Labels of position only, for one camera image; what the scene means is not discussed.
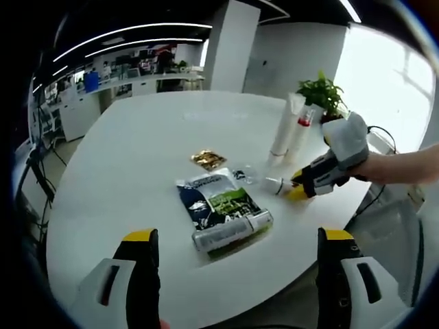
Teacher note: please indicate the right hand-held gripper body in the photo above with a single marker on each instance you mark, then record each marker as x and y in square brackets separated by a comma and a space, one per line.
[346, 140]

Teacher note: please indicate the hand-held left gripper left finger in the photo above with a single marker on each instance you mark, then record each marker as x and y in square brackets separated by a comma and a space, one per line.
[140, 281]

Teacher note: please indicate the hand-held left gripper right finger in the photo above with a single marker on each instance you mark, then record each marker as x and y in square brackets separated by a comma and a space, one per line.
[336, 281]

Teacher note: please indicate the white red-collar pump bottle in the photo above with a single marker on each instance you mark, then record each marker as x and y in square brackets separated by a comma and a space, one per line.
[302, 137]

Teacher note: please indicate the small white red-label bottle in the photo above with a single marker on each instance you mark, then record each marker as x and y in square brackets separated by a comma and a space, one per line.
[274, 185]
[226, 233]

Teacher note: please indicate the white skincare tube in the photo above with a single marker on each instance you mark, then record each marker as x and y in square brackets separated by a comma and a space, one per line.
[284, 130]

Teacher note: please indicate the clear skincare sachet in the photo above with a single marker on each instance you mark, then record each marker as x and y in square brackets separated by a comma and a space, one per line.
[245, 174]

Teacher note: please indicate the green black skincare sachet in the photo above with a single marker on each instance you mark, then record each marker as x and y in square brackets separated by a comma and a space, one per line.
[205, 202]

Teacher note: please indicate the gold skincare sachet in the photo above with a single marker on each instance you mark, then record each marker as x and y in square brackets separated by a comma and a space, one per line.
[209, 159]

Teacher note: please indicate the person's left hand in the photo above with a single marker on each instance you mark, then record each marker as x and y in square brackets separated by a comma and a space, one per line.
[166, 325]

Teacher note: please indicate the green potted plant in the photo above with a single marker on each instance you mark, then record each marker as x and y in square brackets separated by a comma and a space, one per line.
[320, 90]

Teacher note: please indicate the grey mesh chair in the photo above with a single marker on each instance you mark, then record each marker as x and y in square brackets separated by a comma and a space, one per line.
[384, 240]

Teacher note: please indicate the black tripod stand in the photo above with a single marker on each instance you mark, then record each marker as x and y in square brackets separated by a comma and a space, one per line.
[41, 171]

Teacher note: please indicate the long white office counter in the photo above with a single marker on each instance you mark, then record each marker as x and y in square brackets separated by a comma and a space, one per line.
[147, 84]

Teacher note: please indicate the blue bin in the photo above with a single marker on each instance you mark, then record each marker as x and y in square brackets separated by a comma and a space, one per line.
[91, 81]

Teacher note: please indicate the long ceiling light strip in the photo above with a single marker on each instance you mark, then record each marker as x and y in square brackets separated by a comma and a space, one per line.
[130, 32]
[144, 44]

